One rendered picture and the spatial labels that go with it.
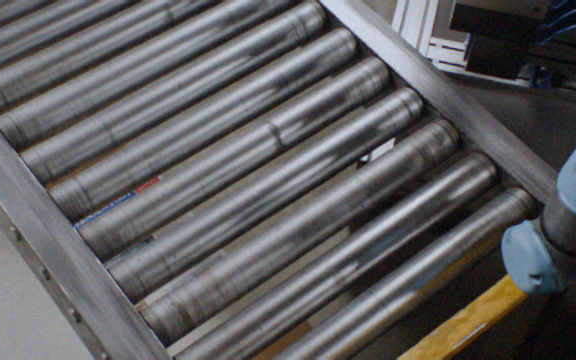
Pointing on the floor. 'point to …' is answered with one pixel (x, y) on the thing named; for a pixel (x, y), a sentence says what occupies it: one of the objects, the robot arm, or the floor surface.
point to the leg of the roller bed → (520, 328)
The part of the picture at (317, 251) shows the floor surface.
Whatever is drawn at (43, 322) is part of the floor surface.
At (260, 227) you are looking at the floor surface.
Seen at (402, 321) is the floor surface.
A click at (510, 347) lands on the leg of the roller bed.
